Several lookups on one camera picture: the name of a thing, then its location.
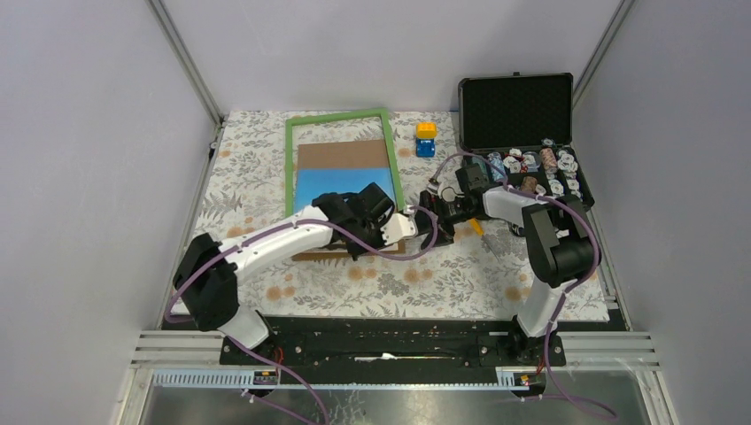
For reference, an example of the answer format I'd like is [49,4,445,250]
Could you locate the landscape photo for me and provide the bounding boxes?
[291,167,401,213]

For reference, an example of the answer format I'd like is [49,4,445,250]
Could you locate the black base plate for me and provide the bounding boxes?
[161,313,629,387]

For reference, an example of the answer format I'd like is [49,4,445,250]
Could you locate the black poker chip case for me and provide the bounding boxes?
[458,73,594,213]

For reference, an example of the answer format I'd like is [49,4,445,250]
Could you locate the green wooden picture frame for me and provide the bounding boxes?
[284,107,406,216]

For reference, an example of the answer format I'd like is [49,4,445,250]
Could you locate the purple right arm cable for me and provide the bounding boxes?
[429,152,620,421]

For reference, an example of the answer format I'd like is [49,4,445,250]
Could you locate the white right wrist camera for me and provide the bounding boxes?
[426,178,441,197]

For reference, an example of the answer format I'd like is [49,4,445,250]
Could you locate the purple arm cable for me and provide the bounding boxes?
[429,152,620,421]
[164,205,440,425]

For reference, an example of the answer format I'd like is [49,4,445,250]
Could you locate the yellow toy brick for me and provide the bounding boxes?
[415,121,438,140]

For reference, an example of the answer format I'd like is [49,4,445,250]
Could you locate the brown frame backing board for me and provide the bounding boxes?
[293,140,405,254]

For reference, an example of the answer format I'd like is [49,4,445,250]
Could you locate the blue toy brick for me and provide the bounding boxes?
[415,138,436,158]

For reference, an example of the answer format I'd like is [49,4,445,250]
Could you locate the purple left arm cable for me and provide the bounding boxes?
[164,205,440,425]

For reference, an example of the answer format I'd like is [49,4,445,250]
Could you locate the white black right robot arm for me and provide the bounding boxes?
[417,164,600,365]

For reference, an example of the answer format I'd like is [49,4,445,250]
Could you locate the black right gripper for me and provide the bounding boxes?
[414,189,479,250]

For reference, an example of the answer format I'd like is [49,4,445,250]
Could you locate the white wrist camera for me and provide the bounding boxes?
[426,178,441,197]
[380,212,418,246]

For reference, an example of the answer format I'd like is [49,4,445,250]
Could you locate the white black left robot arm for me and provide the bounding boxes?
[173,183,414,364]

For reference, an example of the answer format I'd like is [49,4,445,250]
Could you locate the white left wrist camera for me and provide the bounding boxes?
[380,212,418,246]

